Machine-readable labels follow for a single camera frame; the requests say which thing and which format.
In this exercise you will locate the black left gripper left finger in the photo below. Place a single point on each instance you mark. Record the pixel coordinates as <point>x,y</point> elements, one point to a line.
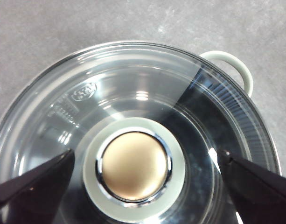
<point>33,193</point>

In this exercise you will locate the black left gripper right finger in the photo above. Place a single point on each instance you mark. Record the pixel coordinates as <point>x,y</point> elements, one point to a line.
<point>261,193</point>

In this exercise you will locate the glass lid with green knob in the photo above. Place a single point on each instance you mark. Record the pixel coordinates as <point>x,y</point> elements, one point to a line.
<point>133,165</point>

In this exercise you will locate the pale green electric pot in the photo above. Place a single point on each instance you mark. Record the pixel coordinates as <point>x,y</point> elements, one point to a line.
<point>247,77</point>

